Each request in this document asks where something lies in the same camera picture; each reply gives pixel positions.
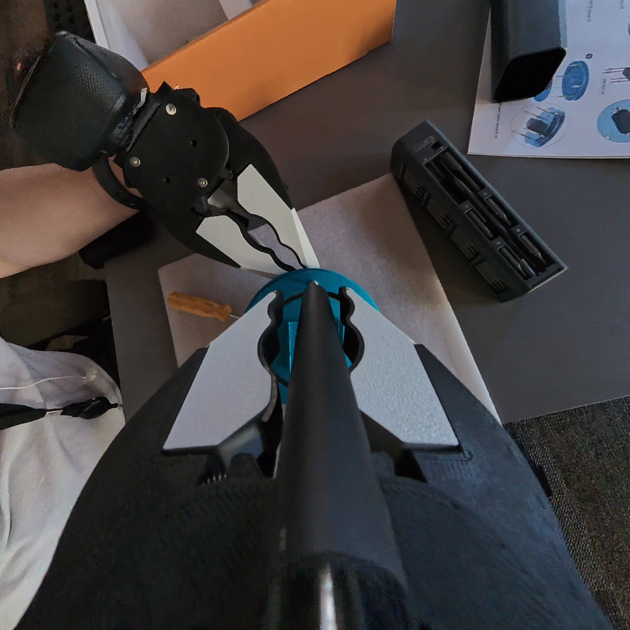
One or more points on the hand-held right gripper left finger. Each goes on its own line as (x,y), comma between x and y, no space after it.
(221,389)

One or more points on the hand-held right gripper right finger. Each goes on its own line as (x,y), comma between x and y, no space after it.
(403,389)

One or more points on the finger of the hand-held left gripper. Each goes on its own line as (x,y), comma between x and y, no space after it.
(224,236)
(275,211)

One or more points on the blue round metal part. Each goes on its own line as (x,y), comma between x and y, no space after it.
(288,288)

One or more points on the black electric screwdriver pen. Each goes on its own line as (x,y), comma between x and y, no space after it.
(325,443)

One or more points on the person's left forearm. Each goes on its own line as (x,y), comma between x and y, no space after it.
(54,211)

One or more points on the dark grey desk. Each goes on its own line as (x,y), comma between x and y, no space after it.
(541,344)

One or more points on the white foam mat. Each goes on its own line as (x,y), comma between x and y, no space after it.
(369,236)

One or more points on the orange cardboard box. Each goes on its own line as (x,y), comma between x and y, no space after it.
(275,54)

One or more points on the black perforated chair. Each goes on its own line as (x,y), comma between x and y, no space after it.
(74,17)

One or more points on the black screwdriver bit case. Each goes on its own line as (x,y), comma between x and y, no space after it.
(472,211)

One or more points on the person's white shirt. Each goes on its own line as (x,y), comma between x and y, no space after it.
(44,492)

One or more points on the black case sleeve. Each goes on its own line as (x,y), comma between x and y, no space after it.
(526,39)

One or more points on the printed instruction sheet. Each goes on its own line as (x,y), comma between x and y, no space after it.
(600,113)

